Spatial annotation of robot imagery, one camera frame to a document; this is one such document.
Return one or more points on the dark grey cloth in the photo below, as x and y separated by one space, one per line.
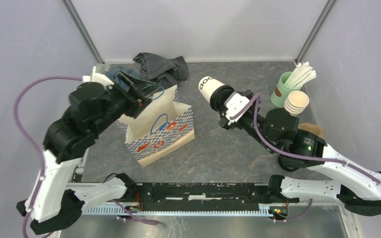
158 69

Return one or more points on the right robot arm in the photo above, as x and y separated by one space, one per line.
356 188

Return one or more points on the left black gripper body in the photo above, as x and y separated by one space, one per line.
130 103

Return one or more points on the stack of paper cups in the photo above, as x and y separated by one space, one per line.
296 102

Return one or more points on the black plastic lid on table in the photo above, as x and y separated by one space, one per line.
284 166

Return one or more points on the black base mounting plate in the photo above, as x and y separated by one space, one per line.
205 197

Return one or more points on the printed paper takeout bag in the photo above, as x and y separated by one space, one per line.
164 126

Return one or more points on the right corner metal post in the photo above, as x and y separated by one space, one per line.
325 12

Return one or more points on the green straw holder cup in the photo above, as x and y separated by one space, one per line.
281 91

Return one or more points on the corner metal post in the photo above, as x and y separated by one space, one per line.
73 13
325 12

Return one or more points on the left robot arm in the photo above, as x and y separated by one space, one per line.
93 106

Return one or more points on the aluminium cable rail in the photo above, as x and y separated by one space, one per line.
111 209

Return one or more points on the white wrapped straws bundle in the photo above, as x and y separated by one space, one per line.
302 74

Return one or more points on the brown cardboard cup carrier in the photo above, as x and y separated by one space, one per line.
313 128

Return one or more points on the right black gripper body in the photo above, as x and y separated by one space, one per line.
245 122

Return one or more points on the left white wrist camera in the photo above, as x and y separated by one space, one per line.
97 77

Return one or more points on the left corner metal post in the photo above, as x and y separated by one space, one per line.
73 13

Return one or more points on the black plastic cup lid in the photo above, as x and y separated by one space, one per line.
219 97

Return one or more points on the teal crumpled cloth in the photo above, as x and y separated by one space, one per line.
114 75

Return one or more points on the white paper coffee cup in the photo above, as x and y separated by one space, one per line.
207 86

